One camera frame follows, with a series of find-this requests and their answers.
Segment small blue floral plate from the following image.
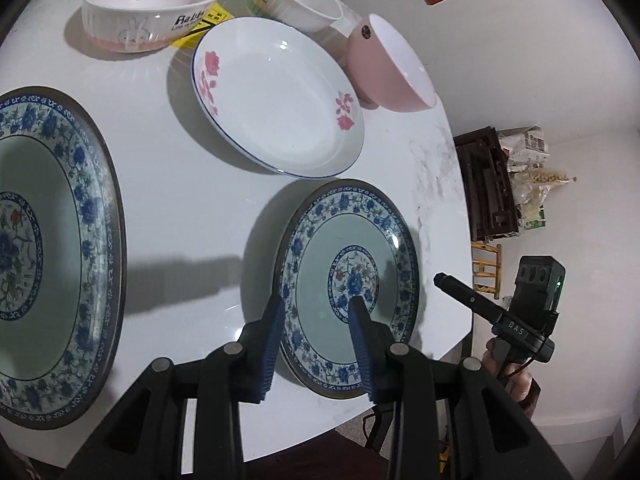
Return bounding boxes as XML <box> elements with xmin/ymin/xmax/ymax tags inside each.
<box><xmin>273</xmin><ymin>179</ymin><xmax>421</xmax><ymax>400</ymax></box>

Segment pink bowl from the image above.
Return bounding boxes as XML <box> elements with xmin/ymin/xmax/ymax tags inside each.
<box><xmin>346</xmin><ymin>13</ymin><xmax>437</xmax><ymax>113</ymax></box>

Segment white plate pink flowers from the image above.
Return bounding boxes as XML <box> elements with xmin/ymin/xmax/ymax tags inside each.
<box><xmin>191</xmin><ymin>18</ymin><xmax>366</xmax><ymax>180</ymax></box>

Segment person's right hand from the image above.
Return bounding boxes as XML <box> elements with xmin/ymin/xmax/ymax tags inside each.
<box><xmin>482</xmin><ymin>338</ymin><xmax>541</xmax><ymax>418</ymax></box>

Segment small yellow wooden stool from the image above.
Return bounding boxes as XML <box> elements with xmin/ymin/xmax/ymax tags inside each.
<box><xmin>471</xmin><ymin>242</ymin><xmax>502</xmax><ymax>300</ymax></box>

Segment dark wooden shelf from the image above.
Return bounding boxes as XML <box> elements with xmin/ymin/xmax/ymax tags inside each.
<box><xmin>454</xmin><ymin>127</ymin><xmax>518</xmax><ymax>242</ymax></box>

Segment bags of food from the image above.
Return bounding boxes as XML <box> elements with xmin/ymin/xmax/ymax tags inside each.
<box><xmin>497</xmin><ymin>126</ymin><xmax>577</xmax><ymax>231</ymax></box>

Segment large blue floral plate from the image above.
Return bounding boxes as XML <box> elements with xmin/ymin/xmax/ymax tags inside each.
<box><xmin>1</xmin><ymin>86</ymin><xmax>127</xmax><ymax>430</ymax></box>

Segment yellow warning sticker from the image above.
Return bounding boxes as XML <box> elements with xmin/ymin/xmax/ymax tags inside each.
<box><xmin>171</xmin><ymin>3</ymin><xmax>233</xmax><ymax>49</ymax></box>

